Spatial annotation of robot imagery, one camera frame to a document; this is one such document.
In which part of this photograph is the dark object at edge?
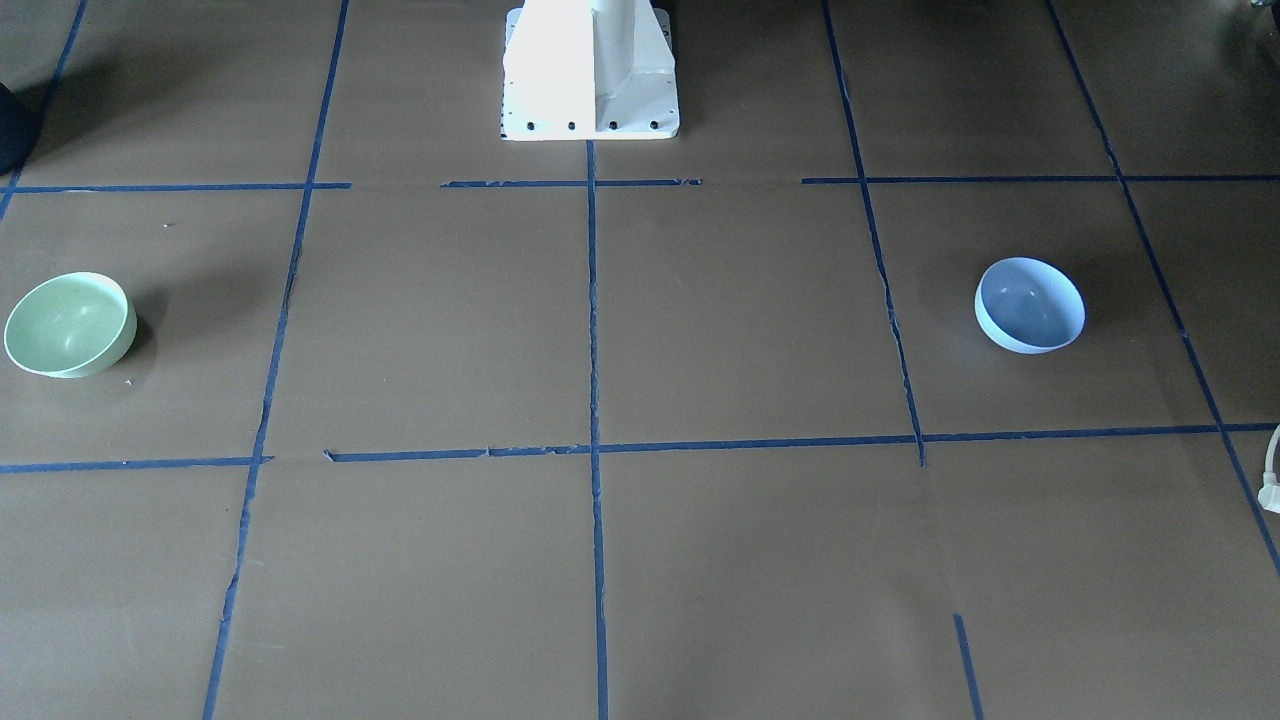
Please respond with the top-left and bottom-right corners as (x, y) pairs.
(0, 85), (40, 174)

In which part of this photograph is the green bowl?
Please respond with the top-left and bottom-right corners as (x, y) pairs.
(3, 272), (138, 379)

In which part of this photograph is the white power plug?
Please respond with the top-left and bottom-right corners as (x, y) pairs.
(1256, 425), (1280, 514)

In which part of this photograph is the blue bowl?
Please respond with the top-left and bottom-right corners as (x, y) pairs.
(974, 258), (1087, 355)

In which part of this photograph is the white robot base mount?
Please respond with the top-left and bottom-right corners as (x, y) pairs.
(499, 1), (681, 142)

